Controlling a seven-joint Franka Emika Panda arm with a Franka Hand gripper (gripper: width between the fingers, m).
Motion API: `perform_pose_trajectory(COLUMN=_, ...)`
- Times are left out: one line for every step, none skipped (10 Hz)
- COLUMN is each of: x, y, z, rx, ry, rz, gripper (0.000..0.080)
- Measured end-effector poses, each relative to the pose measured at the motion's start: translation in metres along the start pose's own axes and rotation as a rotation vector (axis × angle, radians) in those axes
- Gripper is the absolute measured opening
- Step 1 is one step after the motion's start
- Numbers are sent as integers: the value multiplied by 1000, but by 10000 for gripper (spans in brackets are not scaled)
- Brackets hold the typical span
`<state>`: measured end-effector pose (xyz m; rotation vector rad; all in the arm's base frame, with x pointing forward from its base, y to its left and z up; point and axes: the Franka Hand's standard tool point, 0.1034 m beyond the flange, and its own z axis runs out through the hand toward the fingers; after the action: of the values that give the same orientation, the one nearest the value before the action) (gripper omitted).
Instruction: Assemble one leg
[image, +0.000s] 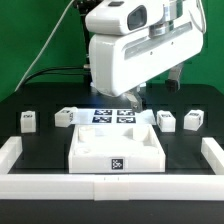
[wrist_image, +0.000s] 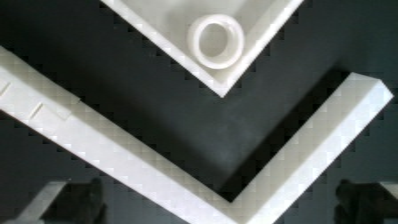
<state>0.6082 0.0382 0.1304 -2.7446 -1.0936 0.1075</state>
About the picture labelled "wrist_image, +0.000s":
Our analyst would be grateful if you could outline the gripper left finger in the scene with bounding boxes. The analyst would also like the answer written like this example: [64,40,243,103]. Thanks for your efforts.
[10,178,106,224]

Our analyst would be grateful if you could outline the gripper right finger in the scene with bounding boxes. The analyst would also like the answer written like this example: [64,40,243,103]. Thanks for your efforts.
[334,179,398,224]

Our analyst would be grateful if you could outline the white square tabletop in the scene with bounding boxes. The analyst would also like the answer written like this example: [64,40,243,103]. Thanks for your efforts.
[101,0,304,97]

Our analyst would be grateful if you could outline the white U-shaped obstacle fence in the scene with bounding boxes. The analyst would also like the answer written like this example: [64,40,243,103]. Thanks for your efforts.
[0,48,392,224]

